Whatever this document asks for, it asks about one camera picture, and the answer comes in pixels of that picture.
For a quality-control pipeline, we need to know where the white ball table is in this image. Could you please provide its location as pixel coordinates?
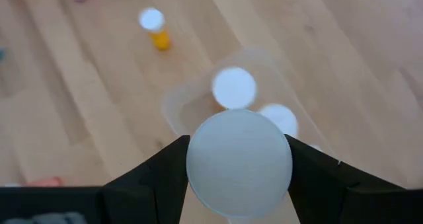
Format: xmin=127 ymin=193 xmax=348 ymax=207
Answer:
xmin=137 ymin=7 xmax=172 ymax=52

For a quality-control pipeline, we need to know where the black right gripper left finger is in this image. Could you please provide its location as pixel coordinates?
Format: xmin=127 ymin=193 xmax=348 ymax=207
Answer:
xmin=0 ymin=134 xmax=192 ymax=224

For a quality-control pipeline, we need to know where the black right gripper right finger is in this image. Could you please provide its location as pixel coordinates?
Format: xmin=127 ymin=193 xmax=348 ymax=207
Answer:
xmin=284 ymin=133 xmax=423 ymax=224

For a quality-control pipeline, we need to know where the large orange pill bottle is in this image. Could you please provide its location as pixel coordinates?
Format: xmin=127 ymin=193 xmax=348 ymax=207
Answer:
xmin=211 ymin=66 xmax=258 ymax=114
xmin=256 ymin=103 xmax=299 ymax=139
xmin=185 ymin=108 xmax=294 ymax=224

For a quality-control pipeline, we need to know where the orange tray with white balls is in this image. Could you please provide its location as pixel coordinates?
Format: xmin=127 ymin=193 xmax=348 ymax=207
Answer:
xmin=161 ymin=47 xmax=336 ymax=159

